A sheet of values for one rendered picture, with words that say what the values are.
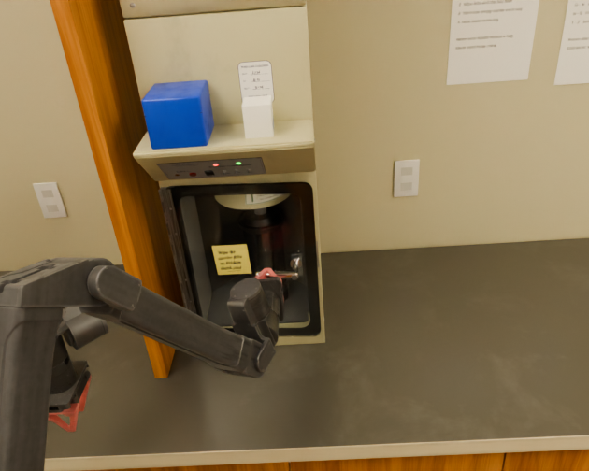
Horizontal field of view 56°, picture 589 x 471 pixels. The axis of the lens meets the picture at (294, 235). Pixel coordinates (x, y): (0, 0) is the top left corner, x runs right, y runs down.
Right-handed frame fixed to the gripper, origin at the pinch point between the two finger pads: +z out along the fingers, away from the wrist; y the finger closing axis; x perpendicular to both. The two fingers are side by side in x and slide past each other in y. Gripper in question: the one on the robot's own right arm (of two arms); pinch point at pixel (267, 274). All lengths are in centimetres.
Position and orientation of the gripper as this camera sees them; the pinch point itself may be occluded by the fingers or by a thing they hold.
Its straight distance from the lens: 117.4
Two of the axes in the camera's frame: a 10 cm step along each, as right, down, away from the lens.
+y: -0.7, -8.5, -5.2
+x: -10.0, 0.5, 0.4
